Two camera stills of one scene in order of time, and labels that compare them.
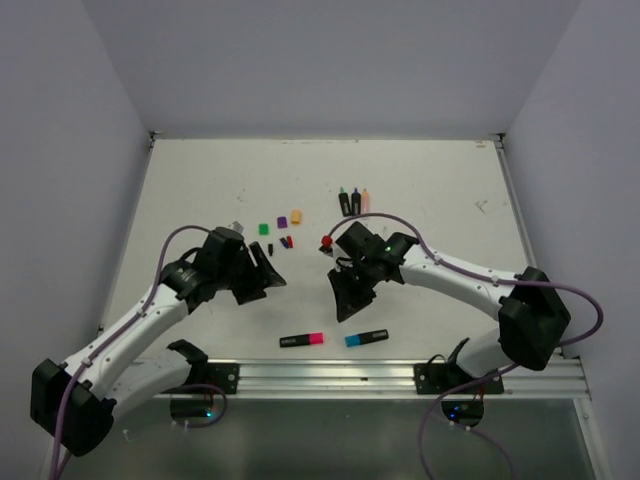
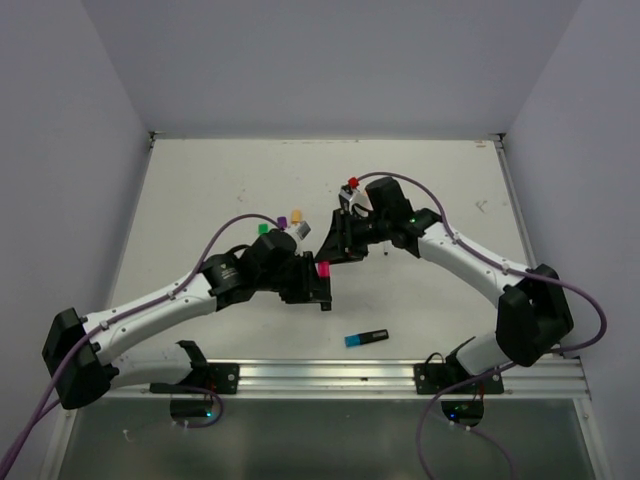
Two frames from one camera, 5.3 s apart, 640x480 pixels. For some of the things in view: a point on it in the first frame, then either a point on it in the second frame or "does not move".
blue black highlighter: (366, 337) does not move
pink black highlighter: (301, 340) → (324, 269)
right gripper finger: (350, 294) → (335, 247)
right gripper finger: (364, 294) → (353, 250)
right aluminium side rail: (524, 238) does not move
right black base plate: (443, 378) does not move
